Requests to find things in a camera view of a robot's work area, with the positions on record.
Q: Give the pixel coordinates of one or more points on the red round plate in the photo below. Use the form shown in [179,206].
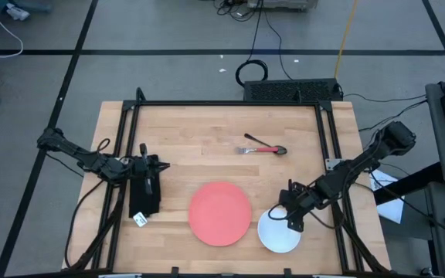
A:
[220,214]

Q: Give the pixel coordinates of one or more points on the dark metal spoon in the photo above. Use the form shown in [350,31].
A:
[283,151]

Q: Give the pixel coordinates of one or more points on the grey equipment box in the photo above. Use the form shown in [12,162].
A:
[284,4]

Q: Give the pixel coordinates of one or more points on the crumpled white paper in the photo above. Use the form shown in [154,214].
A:
[18,13]

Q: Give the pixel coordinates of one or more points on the white bowl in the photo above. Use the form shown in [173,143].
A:
[276,239]

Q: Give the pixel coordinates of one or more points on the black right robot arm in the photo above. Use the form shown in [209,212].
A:
[361,162]

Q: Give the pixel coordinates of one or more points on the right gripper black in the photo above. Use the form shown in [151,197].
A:
[299,204]

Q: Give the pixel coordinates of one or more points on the black floor beam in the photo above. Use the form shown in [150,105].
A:
[408,185]

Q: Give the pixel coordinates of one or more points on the black computer case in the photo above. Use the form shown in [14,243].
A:
[284,90]

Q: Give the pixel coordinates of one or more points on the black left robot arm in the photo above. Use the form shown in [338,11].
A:
[72,148]

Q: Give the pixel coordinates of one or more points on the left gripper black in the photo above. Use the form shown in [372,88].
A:
[145,170]

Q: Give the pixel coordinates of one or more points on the silver metal mounting plate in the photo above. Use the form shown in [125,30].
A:
[330,165]

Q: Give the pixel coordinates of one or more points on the white paper sheet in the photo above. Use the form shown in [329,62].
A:
[390,210]

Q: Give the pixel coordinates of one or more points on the black cloth with white tag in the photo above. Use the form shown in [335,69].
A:
[145,204]

